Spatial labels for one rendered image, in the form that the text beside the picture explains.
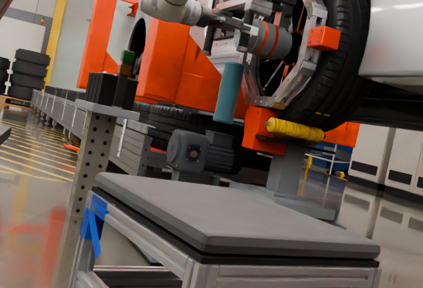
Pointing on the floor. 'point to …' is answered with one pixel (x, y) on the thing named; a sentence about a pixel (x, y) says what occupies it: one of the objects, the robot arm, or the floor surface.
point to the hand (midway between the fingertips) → (247, 30)
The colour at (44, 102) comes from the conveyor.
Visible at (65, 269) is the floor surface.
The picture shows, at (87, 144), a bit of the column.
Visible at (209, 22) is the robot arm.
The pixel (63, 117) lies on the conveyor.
